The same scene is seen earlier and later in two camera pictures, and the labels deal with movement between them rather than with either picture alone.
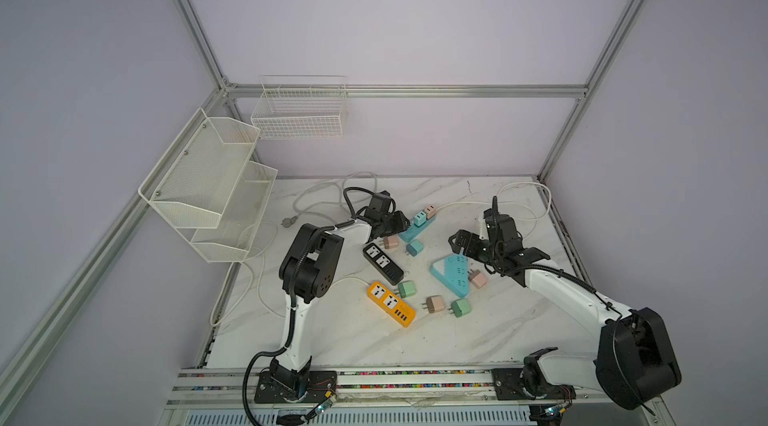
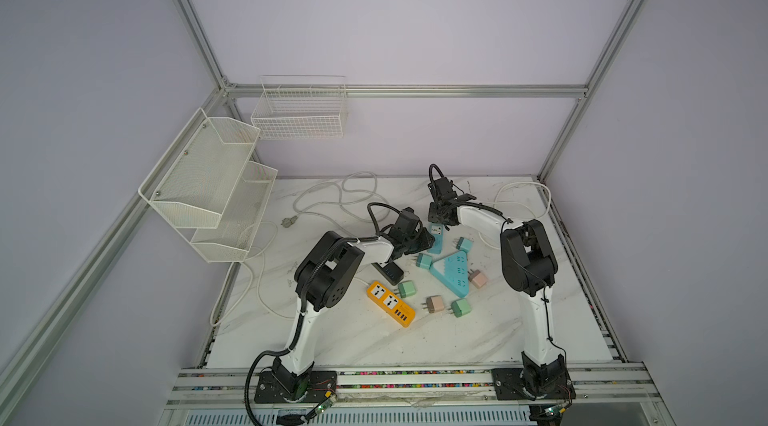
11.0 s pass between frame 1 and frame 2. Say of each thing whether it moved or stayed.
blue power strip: moved
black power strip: stayed
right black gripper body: moved
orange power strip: stayed
